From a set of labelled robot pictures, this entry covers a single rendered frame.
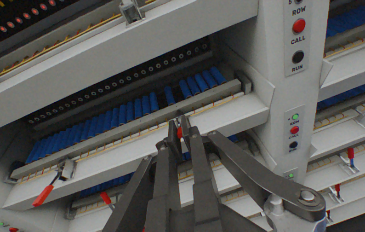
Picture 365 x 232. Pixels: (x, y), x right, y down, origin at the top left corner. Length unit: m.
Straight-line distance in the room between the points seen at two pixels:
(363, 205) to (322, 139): 0.65
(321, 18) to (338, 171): 0.52
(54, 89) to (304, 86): 0.40
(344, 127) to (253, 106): 0.31
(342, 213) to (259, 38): 0.94
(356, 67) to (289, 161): 0.23
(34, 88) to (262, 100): 0.37
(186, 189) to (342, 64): 0.44
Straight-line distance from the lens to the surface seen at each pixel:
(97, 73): 0.24
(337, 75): 0.39
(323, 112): 0.54
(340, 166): 0.71
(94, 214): 0.57
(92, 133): 0.39
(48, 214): 0.60
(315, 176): 0.67
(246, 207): 0.59
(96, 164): 0.36
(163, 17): 0.21
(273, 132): 0.34
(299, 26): 0.28
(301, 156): 0.45
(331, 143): 0.51
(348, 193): 0.90
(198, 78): 0.35
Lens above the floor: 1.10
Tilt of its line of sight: 30 degrees down
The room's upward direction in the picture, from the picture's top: 24 degrees counter-clockwise
